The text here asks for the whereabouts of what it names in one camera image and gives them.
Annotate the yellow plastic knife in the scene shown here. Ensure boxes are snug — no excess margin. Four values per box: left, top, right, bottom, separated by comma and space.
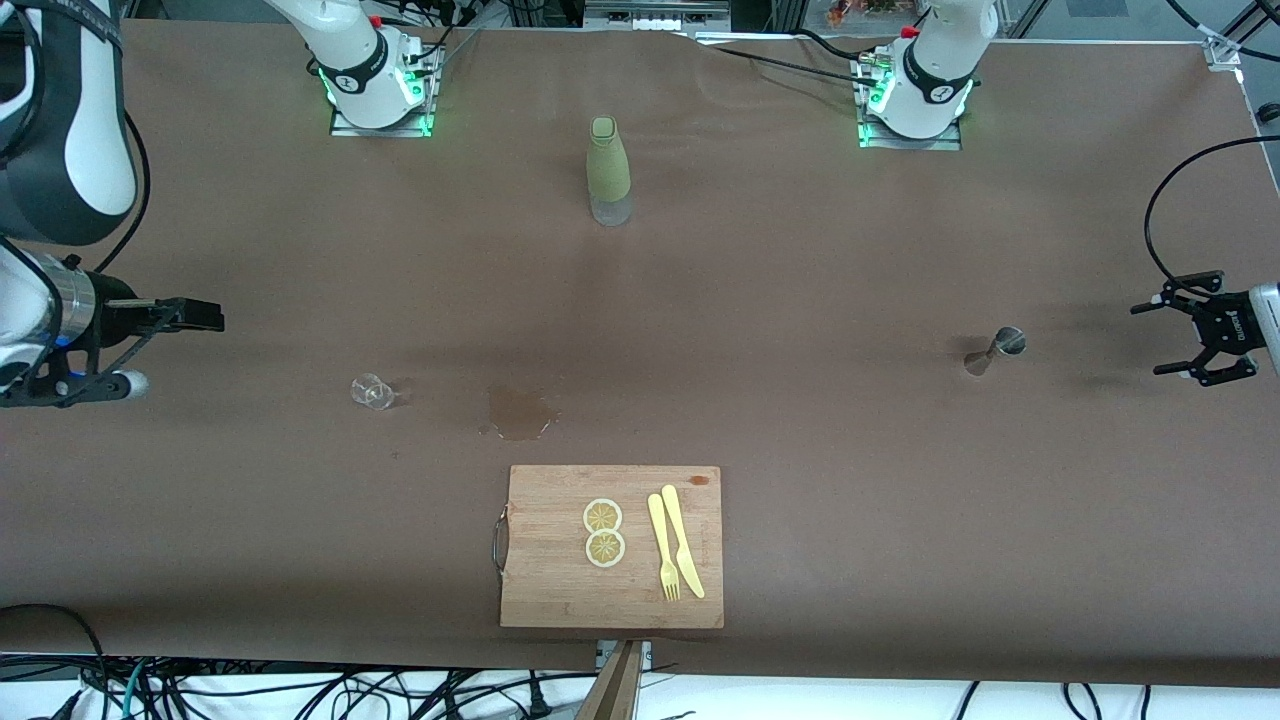
661, 484, 706, 599

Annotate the steel jigger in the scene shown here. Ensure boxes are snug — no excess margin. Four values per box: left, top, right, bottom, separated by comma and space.
963, 326, 1028, 377

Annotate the grey equipment box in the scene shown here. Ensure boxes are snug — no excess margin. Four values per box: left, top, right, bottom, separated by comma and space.
583, 0, 733, 31

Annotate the small glass measuring cup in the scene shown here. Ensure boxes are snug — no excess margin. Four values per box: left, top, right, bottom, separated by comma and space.
350, 373, 399, 411

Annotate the spilled liquid puddle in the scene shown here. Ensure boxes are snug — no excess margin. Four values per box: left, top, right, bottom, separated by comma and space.
480, 383, 561, 442

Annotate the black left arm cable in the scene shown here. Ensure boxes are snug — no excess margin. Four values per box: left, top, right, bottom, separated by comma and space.
1143, 133, 1280, 286

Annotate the small metal bracket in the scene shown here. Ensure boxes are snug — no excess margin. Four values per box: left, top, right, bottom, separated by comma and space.
597, 640, 653, 673

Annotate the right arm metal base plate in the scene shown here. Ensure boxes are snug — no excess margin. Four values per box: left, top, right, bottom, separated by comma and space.
330, 45, 443, 138

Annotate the green sleeved glass bottle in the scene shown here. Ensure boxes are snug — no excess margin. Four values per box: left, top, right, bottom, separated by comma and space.
586, 116, 633, 228

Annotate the yellow plastic fork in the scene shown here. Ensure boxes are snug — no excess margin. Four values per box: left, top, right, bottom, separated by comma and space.
647, 493, 682, 603

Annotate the aluminium frame profile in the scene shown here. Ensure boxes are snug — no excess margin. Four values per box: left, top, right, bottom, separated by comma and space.
1203, 0, 1280, 71

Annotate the wooden bar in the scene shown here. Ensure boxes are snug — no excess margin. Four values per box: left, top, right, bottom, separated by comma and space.
575, 642, 643, 720

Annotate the brown table cover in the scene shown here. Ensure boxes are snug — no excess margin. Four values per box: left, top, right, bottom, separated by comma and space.
0, 18, 1280, 691

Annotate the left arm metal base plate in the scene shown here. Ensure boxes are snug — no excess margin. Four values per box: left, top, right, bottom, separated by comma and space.
855, 55, 963, 151

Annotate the wooden cutting board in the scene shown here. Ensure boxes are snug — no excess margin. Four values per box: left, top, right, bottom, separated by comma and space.
491, 464, 725, 630

